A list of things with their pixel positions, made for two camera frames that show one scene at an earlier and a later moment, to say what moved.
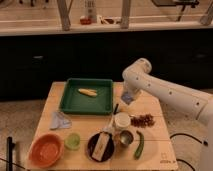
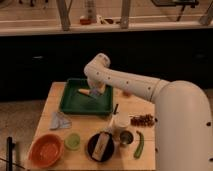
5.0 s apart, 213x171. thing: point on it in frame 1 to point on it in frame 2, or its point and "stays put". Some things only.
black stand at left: (9, 154) stays put
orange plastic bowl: (46, 150) stays put
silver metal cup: (126, 137) stays put
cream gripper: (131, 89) to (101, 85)
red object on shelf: (85, 21) stays put
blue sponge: (127, 97) to (95, 91)
